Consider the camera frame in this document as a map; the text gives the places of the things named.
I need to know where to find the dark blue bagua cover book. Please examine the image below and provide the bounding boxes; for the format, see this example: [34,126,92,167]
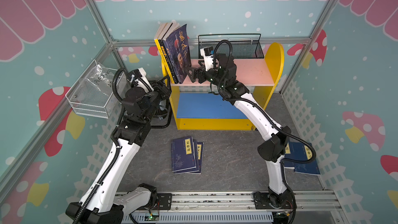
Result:
[174,140,204,174]

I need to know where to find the clear plastic bag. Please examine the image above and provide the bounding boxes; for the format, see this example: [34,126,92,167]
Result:
[84,63,115,99]

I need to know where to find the old man cover book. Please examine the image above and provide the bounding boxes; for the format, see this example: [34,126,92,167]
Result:
[163,24,192,84]

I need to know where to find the blue book yellow label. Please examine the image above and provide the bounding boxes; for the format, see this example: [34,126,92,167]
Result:
[284,142,300,170]

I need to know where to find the yellow cartoon cover book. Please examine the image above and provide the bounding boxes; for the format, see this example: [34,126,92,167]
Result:
[154,22,174,84]

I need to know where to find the white wire wall basket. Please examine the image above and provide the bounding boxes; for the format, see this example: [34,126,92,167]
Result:
[65,60,118,119]

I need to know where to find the dark blue book far right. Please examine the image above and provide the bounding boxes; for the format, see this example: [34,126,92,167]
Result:
[290,142,320,175]

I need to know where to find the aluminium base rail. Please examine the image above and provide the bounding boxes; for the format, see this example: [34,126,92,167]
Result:
[80,189,346,224]

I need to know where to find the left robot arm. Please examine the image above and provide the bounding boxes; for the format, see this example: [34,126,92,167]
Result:
[65,68,172,224]

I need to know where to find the yellow bookshelf pink blue shelves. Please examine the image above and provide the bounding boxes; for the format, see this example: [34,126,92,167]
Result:
[170,39,285,132]

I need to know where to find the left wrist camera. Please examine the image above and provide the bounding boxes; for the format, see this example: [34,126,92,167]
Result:
[129,67,148,83]

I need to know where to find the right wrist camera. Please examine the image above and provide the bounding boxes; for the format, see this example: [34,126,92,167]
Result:
[200,47,214,71]

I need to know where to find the black wire mesh basket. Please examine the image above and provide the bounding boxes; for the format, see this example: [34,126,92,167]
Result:
[198,33,264,59]

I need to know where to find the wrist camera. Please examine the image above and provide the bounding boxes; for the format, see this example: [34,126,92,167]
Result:
[129,67,148,83]
[200,47,214,71]

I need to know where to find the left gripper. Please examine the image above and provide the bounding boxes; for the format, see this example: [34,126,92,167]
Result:
[143,75,172,123]

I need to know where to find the dark blue thread-bound book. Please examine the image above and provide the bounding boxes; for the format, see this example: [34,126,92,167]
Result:
[171,136,199,174]

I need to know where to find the black antler cover book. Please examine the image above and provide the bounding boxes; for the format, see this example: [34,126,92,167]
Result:
[154,22,179,84]

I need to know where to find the black cable reel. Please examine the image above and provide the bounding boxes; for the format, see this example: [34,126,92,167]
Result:
[151,99,173,129]

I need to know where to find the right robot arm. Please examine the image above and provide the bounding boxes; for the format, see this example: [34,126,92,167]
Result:
[185,39,316,210]

